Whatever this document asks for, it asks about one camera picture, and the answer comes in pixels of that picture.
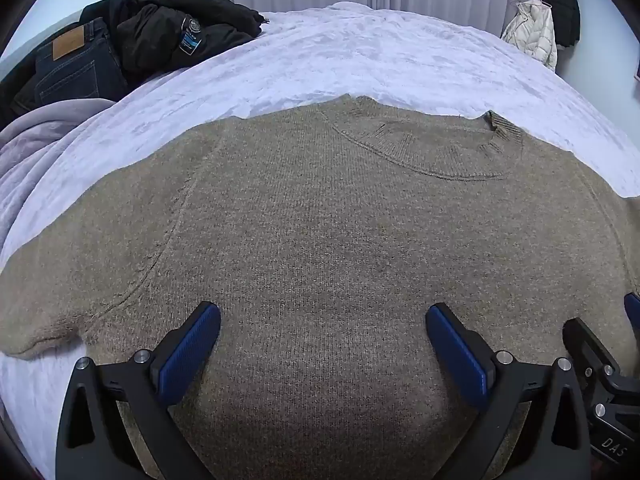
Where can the black padded jacket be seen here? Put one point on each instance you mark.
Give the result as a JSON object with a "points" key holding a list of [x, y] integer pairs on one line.
{"points": [[150, 25]]}

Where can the dark blue jeans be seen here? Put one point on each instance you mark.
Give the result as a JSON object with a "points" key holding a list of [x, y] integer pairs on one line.
{"points": [[75, 70]]}

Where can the grey fleece blanket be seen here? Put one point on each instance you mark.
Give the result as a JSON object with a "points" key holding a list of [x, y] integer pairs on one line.
{"points": [[40, 130]]}

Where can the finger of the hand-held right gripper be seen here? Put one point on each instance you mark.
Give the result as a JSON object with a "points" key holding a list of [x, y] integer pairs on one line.
{"points": [[634, 310], [590, 345]]}

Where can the cream puffer jacket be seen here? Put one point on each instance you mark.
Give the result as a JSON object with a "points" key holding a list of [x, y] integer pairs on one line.
{"points": [[532, 35]]}

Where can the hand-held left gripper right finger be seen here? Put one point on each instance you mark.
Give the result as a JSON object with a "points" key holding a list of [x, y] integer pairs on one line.
{"points": [[452, 345]]}

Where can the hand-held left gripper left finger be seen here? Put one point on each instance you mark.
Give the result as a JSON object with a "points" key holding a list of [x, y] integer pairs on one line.
{"points": [[192, 345]]}

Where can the beige knit sweater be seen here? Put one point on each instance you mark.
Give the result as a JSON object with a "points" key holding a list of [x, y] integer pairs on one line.
{"points": [[325, 240]]}

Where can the black hanging coat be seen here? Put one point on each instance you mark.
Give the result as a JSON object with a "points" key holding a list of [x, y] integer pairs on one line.
{"points": [[562, 0]]}

